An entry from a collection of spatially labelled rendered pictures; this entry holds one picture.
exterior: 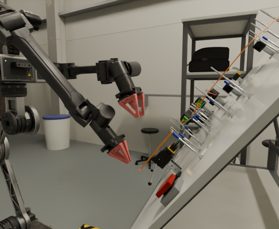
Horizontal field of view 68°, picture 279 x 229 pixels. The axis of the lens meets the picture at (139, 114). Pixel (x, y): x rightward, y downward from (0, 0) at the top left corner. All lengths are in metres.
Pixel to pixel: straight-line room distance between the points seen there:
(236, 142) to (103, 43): 4.52
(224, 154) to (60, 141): 4.51
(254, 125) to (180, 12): 3.73
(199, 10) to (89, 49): 2.49
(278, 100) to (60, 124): 4.50
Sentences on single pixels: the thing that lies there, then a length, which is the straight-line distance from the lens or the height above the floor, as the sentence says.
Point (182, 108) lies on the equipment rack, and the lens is 1.67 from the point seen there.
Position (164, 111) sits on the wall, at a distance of 3.99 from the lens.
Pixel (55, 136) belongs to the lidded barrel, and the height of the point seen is 0.30.
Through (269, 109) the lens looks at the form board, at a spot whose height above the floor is 1.31.
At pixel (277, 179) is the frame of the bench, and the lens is 1.54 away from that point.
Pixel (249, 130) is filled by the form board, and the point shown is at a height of 1.27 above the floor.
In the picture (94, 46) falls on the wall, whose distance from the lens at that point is 4.98.
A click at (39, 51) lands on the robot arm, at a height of 1.47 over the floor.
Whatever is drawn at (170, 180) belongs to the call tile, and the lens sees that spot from 0.52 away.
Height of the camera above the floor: 1.35
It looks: 8 degrees down
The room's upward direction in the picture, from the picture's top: straight up
